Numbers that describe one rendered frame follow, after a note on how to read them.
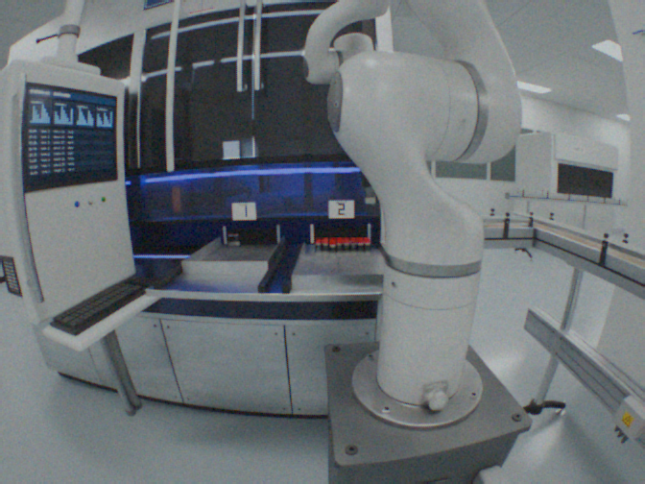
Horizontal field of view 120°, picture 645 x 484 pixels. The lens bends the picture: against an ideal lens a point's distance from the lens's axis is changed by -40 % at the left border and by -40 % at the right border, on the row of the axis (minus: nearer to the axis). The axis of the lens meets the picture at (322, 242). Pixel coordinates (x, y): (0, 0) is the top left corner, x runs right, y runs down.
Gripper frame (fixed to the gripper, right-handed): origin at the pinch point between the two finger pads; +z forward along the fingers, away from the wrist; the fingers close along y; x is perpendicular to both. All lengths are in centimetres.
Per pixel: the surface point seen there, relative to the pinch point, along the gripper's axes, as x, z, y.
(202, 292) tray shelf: -41.3, 22.4, -1.6
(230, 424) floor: -65, 107, -44
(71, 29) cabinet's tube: -86, -65, -7
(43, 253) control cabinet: -90, 7, 4
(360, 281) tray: -3.4, 23.7, -3.1
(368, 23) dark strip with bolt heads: 12, -57, -37
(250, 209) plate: -35, 7, -41
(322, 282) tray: -12.1, 23.1, -3.5
